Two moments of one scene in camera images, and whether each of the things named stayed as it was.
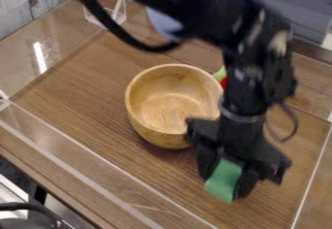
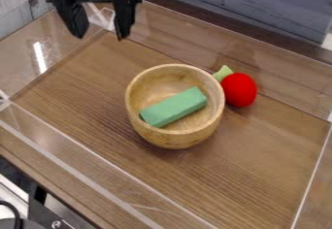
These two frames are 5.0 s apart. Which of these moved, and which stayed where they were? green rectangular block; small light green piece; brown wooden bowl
Moved: green rectangular block
Stayed: brown wooden bowl; small light green piece
